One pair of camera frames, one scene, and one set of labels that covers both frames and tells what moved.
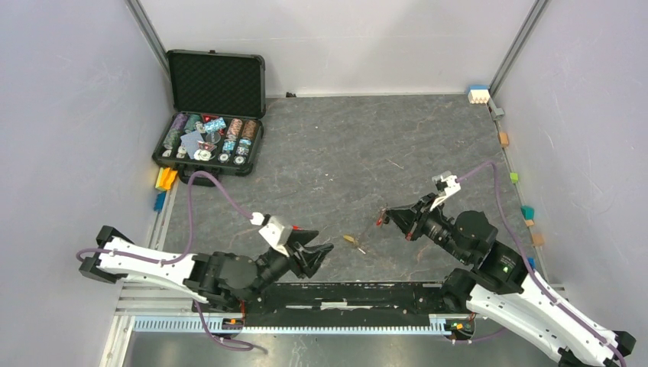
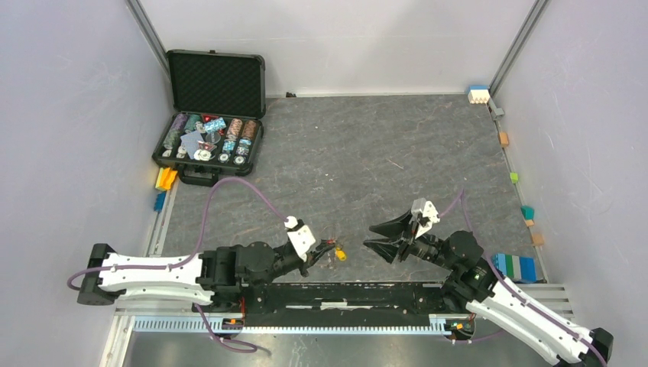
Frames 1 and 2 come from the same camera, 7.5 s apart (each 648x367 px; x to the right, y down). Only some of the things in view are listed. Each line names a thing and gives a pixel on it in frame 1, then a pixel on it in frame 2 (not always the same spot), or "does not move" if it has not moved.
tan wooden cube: x=538 y=239 does not move
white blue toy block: x=478 y=94 does not move
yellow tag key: x=349 y=238 -> x=341 y=254
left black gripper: x=312 y=254 does not move
